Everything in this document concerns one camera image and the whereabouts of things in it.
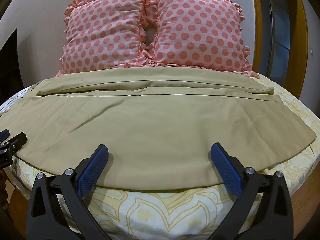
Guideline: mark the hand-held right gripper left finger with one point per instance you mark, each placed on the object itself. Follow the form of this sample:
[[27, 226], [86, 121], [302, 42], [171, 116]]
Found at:
[[91, 166]]

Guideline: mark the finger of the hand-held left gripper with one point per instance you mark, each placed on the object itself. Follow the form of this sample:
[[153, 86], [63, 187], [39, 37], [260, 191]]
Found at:
[[3, 134], [15, 142]]

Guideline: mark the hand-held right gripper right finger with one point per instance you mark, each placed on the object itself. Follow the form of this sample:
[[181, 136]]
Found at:
[[226, 166]]

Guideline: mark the khaki pants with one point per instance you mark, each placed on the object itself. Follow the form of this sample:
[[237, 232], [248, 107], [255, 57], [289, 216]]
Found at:
[[150, 127]]

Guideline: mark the dark wooden furniture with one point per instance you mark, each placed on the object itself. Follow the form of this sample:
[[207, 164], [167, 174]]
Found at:
[[8, 62]]

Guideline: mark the yellow floral bed sheet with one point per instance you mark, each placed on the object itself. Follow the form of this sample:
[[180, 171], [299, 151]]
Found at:
[[155, 212]]

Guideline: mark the pink polka dot pillow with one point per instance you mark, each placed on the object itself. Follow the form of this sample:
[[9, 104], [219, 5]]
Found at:
[[105, 31], [197, 30]]

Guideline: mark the glass door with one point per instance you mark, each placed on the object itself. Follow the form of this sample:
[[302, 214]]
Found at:
[[278, 30]]

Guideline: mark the wooden door frame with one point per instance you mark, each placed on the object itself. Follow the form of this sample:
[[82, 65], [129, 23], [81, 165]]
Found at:
[[300, 42]]

